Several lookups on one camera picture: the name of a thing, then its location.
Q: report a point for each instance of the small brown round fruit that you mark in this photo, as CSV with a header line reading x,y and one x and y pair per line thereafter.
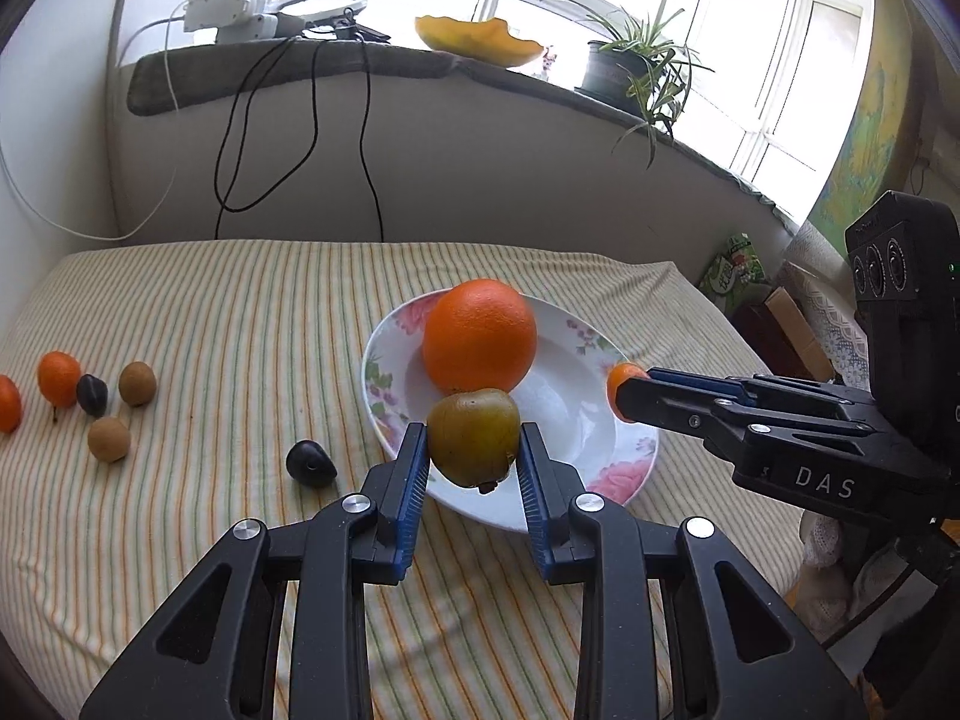
x,y
138,383
109,439

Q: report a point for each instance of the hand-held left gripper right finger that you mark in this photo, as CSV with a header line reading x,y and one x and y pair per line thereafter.
x,y
534,495

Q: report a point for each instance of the grey windowsill cover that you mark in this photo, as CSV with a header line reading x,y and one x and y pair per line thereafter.
x,y
187,82

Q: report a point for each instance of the small dark plum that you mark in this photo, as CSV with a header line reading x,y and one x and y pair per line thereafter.
x,y
91,394

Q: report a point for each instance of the white lace cloth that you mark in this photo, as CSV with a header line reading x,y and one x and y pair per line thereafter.
x,y
832,315

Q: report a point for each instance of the cardboard box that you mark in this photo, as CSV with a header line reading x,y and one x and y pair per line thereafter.
x,y
787,322

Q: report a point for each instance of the white window frame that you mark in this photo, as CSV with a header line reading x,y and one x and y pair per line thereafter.
x,y
801,30

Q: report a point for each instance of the striped tablecloth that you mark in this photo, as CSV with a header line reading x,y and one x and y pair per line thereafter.
x,y
225,315

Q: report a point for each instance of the white flat device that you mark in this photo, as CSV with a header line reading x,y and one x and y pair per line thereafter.
x,y
251,28

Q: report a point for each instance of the yellow melon-shaped bowl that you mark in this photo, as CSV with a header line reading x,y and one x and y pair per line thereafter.
x,y
465,41

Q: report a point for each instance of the large orange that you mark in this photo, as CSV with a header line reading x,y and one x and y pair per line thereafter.
x,y
480,334

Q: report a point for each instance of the person's right hand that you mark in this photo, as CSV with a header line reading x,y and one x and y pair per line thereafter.
x,y
847,577

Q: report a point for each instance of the green packet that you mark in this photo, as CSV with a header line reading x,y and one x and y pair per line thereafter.
x,y
731,270

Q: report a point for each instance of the white power adapter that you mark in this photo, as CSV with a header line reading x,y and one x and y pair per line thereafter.
x,y
221,9

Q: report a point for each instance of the small tangerine with stem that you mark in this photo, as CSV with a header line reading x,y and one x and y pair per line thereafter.
x,y
58,379

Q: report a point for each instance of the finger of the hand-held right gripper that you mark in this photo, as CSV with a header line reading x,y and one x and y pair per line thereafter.
x,y
675,412
705,384

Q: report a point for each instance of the wall map poster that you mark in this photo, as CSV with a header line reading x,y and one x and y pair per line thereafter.
x,y
877,127

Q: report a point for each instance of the small figurine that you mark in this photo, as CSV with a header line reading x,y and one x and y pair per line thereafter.
x,y
547,64

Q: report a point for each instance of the floral white plate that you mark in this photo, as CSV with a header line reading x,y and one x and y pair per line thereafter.
x,y
570,405

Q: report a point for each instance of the green-brown kiwi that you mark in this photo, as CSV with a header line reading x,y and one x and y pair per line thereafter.
x,y
472,435

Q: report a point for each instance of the potted spider plant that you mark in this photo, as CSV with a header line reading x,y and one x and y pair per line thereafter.
x,y
607,71

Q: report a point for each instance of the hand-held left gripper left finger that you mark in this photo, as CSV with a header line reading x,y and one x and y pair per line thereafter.
x,y
412,495

